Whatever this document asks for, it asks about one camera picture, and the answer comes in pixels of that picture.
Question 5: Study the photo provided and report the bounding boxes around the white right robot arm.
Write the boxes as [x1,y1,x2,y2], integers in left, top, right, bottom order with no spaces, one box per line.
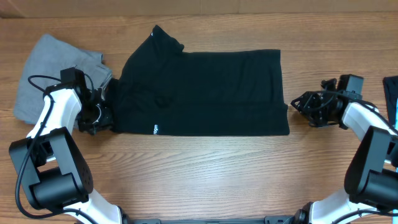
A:
[288,74,397,224]

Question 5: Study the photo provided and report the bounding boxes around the light blue item right edge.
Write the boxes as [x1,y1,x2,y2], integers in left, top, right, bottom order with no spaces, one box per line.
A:
[394,109,398,129]

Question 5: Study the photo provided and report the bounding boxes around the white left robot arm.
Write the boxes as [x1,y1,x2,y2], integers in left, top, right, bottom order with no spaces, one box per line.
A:
[9,67,132,223]

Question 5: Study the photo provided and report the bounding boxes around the dark garment at right edge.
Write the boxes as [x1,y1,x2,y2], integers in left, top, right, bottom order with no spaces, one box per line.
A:
[382,76,397,124]

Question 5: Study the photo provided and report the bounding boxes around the folded grey shorts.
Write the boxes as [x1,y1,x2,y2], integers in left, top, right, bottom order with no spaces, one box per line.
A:
[13,34,113,124]

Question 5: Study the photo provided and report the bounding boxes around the black t-shirt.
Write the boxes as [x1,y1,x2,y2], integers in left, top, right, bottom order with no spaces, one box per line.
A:
[107,26,290,136]

